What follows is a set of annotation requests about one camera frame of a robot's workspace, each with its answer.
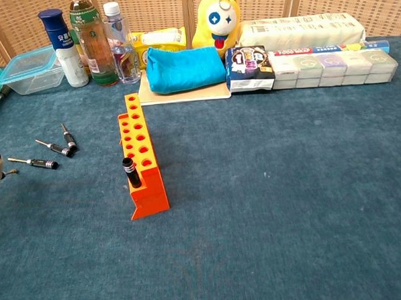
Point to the plastic food wrap box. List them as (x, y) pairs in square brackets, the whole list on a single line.
[(296, 51)]

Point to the clear water bottle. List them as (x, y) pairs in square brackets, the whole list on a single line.
[(119, 36)]

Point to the pastel pocket tissue multipack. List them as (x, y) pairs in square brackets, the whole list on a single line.
[(334, 69)]

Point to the wooden cutting board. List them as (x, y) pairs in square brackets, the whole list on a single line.
[(191, 96)]

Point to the large white tissue pack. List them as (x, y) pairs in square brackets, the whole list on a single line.
[(298, 30)]

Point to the wicker folding screen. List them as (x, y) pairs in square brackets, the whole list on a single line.
[(152, 8)]

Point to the yellow snack bag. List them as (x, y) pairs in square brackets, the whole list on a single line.
[(161, 39)]

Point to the green label tea bottle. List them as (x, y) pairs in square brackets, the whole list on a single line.
[(94, 44)]

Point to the blue folded cloth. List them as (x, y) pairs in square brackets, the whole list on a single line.
[(183, 70)]

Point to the clear container teal lid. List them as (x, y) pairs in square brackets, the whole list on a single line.
[(28, 71)]

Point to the white bottle blue cap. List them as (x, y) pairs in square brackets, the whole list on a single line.
[(63, 39)]

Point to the yellow plush toy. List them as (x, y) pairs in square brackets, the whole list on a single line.
[(220, 21)]

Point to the blue carpet table cover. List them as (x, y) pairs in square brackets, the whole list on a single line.
[(256, 187)]

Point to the orange screwdriver holder rack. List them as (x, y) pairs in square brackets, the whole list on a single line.
[(152, 193)]

